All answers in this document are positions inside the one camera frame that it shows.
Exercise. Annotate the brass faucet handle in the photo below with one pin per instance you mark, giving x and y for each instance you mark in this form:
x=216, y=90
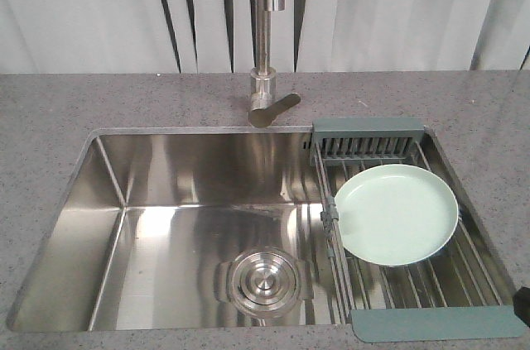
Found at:
x=264, y=117

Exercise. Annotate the light green round plate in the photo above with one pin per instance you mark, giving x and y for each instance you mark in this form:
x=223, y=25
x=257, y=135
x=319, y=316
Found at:
x=396, y=215

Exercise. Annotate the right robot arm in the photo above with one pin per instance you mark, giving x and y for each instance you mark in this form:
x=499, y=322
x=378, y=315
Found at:
x=521, y=304

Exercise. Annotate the grey-green dish drying rack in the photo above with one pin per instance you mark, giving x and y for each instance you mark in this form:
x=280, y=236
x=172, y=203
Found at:
x=461, y=292

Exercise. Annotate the stainless steel sink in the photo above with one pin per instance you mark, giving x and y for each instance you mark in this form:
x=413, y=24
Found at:
x=149, y=216

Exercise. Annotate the round steel sink drain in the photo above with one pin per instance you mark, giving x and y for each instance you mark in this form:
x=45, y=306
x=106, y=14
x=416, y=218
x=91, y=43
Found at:
x=263, y=282

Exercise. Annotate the chrome faucet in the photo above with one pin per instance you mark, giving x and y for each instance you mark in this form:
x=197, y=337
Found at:
x=263, y=75

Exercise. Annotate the white pleated curtain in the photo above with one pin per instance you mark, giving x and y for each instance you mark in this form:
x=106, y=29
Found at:
x=216, y=36

